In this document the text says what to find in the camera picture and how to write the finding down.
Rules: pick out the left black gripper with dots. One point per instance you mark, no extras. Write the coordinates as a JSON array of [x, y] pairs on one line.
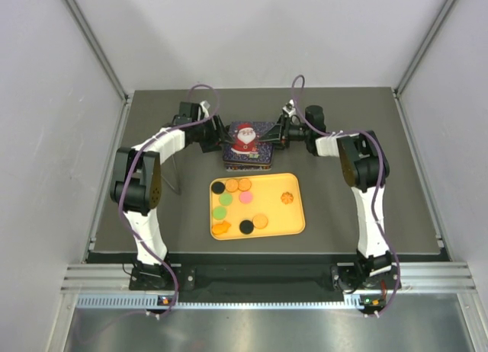
[[217, 136]]

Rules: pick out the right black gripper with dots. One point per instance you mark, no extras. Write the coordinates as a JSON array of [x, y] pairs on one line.
[[280, 132]]

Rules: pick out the gold tin lid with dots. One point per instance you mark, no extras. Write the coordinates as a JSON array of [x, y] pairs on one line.
[[246, 136]]

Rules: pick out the square cookie tin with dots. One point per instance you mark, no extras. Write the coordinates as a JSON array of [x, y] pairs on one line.
[[247, 164]]

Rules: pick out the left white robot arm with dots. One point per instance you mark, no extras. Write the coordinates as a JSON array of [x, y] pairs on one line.
[[136, 187]]

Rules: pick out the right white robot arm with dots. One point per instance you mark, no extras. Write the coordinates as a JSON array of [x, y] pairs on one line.
[[364, 169]]

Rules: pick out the tan biscuit top left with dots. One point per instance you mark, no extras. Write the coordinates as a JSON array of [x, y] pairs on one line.
[[232, 185]]

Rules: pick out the tan biscuit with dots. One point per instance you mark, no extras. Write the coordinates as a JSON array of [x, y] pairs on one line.
[[232, 185], [244, 184], [260, 221]]

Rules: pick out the black sandwich cookie upper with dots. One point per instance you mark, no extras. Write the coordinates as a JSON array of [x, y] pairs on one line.
[[218, 187]]

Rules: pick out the black sandwich cookie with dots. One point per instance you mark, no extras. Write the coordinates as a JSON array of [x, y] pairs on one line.
[[218, 187], [246, 227]]

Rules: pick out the tan biscuit top right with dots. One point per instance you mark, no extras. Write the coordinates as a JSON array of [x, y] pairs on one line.
[[244, 184]]

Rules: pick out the green sandwich cookie upper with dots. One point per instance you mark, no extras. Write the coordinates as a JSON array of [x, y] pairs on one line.
[[225, 199]]

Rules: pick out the green sandwich cookie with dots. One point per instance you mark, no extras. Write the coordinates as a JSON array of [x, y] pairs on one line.
[[225, 199], [219, 213]]

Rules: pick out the orange swirl cookie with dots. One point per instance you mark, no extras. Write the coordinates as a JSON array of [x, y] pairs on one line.
[[287, 198]]

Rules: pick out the pink sandwich cookie lower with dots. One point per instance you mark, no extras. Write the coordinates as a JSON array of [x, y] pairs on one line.
[[246, 197]]

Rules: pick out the yellow cookie tray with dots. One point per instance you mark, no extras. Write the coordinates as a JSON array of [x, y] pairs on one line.
[[267, 190]]

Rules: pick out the green sandwich cookie lower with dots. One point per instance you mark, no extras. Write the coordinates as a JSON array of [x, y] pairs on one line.
[[219, 213]]

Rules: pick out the tan biscuit lower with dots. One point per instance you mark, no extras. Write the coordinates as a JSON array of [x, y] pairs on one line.
[[260, 221]]

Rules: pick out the orange fish cookie lower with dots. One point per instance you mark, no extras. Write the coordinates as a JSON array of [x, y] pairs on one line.
[[220, 228]]

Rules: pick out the black sandwich cookie lower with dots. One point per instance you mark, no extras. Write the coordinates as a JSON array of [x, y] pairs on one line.
[[246, 227]]

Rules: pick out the aluminium frame rail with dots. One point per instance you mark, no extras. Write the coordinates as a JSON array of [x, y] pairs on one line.
[[415, 277]]

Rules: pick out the grey cable duct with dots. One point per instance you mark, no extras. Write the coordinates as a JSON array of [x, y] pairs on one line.
[[159, 302]]

